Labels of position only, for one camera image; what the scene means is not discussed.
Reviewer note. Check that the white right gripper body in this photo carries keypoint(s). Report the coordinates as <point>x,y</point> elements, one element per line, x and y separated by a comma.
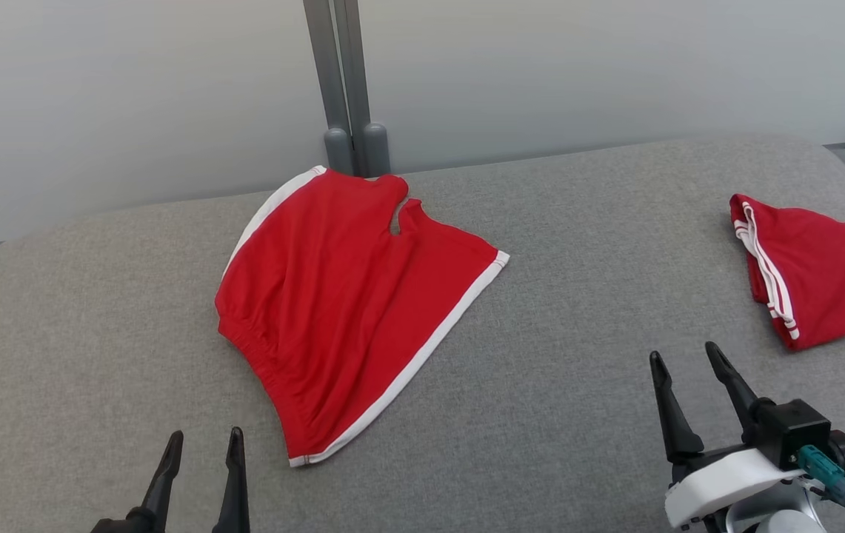
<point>726,485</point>

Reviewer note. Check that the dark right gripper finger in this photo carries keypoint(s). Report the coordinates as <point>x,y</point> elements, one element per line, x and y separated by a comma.
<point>670,407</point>
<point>733,385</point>

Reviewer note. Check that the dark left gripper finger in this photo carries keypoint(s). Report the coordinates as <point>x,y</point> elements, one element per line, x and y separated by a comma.
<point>159,488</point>
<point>233,481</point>

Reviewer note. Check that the red lettered jersey white sleeves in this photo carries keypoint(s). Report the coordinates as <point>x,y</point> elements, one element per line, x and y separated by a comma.
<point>829,274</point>

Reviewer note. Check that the red shorts white trim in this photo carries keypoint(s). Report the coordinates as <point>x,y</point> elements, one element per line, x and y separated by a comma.
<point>333,311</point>

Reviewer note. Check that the grey fabric sofa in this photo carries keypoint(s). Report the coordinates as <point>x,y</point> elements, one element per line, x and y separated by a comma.
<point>540,414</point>

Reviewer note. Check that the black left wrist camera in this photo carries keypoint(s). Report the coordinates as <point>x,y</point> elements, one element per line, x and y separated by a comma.
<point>109,526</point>

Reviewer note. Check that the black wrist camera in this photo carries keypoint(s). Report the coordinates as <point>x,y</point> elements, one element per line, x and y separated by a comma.
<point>109,526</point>
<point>796,433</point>

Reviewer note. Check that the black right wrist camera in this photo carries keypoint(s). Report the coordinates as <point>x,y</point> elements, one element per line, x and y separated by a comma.
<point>796,433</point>

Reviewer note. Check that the grey metal partition post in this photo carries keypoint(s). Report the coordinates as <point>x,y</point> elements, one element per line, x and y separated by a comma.
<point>370,148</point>
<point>329,81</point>

